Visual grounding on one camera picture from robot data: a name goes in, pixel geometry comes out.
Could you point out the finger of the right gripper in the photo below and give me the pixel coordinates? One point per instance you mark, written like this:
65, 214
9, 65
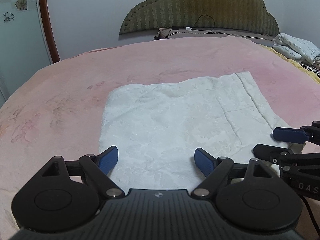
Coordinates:
298, 135
270, 153

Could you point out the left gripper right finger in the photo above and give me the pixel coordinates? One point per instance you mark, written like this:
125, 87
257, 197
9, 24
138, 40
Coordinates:
215, 170

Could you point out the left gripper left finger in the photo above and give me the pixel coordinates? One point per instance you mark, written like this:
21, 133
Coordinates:
96, 169

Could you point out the cream white pants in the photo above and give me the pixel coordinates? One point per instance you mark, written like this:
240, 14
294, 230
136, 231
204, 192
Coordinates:
158, 127

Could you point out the pink bed blanket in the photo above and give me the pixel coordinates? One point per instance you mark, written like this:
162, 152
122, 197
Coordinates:
59, 110

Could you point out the yellow bed sheet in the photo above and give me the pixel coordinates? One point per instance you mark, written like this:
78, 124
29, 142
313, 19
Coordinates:
311, 74

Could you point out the white patterned pillow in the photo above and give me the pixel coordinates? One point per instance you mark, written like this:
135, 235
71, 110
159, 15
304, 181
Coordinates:
297, 49

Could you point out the striped grey mattress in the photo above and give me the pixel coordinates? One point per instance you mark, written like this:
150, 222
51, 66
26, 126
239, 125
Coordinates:
164, 33

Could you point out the frosted glass wardrobe door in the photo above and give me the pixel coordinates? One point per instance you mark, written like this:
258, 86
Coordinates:
24, 48

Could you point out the olive green headboard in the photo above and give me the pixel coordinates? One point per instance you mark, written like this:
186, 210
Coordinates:
247, 15

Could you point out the brown wooden door frame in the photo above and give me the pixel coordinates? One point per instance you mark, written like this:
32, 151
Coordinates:
47, 31

